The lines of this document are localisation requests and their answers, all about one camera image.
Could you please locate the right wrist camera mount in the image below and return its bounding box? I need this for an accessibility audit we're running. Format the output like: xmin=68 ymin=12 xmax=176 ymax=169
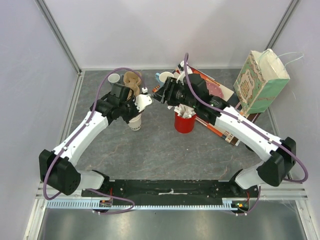
xmin=177 ymin=65 xmax=193 ymax=85

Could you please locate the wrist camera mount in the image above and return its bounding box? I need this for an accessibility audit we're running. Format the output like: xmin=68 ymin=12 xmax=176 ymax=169
xmin=134 ymin=94 xmax=153 ymax=113
xmin=177 ymin=65 xmax=193 ymax=85

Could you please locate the green paper gift bag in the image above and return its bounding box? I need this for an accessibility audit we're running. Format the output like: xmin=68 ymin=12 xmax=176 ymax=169
xmin=233 ymin=48 xmax=290 ymax=115

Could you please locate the white stir sticks bundle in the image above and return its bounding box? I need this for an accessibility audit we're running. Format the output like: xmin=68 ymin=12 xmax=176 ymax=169
xmin=167 ymin=104 xmax=196 ymax=119

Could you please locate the colourful magazine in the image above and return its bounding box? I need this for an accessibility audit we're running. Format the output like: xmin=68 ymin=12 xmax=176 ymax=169
xmin=152 ymin=62 xmax=261 ymax=147

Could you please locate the white grey ceramic mug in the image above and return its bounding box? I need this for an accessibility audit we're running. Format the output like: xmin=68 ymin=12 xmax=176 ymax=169
xmin=107 ymin=73 xmax=121 ymax=85

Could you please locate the aluminium frame rail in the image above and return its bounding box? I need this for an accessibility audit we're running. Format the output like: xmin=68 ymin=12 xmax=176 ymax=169
xmin=33 ymin=0 xmax=83 ymax=76

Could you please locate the pink polka dot plate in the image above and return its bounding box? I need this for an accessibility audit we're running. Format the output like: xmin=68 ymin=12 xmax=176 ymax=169
xmin=206 ymin=82 xmax=224 ymax=99

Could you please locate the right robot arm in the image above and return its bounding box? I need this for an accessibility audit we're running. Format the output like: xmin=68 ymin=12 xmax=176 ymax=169
xmin=153 ymin=73 xmax=296 ymax=197

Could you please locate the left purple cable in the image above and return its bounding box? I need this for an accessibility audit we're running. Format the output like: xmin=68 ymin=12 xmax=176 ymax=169
xmin=42 ymin=67 xmax=149 ymax=216

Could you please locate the cardboard cup carrier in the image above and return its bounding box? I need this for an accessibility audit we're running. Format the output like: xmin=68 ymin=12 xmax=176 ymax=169
xmin=123 ymin=71 xmax=142 ymax=100

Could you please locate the light blue ceramic mug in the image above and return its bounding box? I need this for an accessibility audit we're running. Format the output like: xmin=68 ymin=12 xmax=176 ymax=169
xmin=155 ymin=71 xmax=174 ymax=90

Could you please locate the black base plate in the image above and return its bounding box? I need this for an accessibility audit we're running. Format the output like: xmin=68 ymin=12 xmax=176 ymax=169
xmin=97 ymin=179 xmax=259 ymax=199

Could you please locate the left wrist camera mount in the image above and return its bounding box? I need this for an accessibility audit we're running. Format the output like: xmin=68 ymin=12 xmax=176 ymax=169
xmin=134 ymin=94 xmax=153 ymax=113

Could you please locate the red cup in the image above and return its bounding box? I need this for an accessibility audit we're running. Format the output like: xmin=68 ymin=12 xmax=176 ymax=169
xmin=174 ymin=113 xmax=197 ymax=134

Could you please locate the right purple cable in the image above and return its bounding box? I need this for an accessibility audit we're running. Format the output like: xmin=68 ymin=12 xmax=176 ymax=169
xmin=183 ymin=52 xmax=309 ymax=216

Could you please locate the purple cable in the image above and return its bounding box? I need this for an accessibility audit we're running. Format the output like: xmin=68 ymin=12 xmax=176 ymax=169
xmin=42 ymin=67 xmax=149 ymax=216
xmin=183 ymin=52 xmax=309 ymax=216

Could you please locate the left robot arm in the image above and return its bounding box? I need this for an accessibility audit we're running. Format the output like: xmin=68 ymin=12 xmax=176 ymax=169
xmin=39 ymin=83 xmax=151 ymax=200

